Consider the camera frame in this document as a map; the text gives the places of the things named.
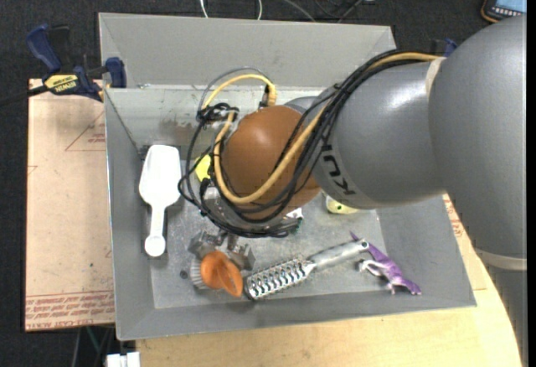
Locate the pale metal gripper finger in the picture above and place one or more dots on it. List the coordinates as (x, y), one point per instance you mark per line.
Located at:
(204, 243)
(243, 254)

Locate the orange brush with white bristles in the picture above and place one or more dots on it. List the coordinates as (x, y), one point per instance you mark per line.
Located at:
(218, 271)

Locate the bright yellow round object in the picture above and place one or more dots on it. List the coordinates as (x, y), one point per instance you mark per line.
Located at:
(204, 167)

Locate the silver hairbrush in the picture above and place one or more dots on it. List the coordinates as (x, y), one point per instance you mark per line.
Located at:
(285, 275)

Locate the white plastic scoop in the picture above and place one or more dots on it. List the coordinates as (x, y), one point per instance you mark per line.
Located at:
(160, 177)

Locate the pale yellow object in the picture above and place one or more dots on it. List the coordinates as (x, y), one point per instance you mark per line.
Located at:
(337, 206)

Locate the purple toy dinosaur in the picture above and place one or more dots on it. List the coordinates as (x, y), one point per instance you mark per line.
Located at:
(391, 269)

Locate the grey metal bin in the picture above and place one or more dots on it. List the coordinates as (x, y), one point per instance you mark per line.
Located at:
(176, 51)

